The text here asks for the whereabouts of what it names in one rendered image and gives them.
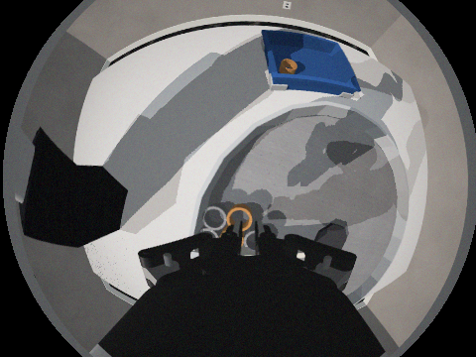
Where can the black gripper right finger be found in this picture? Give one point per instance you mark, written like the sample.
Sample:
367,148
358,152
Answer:
277,256

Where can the blue open-top crate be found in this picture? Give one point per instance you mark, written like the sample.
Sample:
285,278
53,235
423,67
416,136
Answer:
322,66

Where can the grey metal bushing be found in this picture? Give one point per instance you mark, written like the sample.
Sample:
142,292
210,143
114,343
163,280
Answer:
217,233
208,222
248,244

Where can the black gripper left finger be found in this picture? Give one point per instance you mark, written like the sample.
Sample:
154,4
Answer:
170,257

